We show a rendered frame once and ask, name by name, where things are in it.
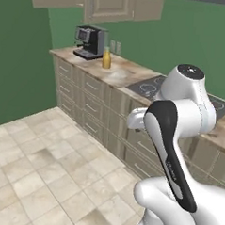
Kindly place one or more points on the beige upper cupboards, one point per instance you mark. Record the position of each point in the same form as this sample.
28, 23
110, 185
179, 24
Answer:
105, 5

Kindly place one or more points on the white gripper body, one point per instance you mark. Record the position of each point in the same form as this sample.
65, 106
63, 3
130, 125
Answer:
136, 119

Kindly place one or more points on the pale wall socket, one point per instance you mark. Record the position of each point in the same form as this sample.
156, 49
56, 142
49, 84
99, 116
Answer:
118, 47
113, 45

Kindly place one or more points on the black and silver coffee machine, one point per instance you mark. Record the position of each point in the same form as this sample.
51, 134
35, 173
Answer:
90, 42

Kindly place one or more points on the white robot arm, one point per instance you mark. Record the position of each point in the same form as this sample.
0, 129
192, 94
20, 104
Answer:
193, 110

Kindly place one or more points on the yellow bottle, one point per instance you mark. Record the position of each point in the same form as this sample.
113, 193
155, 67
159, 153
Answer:
106, 60

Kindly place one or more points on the black hob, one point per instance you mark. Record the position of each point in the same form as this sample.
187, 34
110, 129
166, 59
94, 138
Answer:
147, 86

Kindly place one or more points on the beige drawer front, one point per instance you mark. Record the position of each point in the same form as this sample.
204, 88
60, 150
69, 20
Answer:
142, 166
94, 85
141, 141
94, 107
67, 69
94, 128
67, 89
67, 108

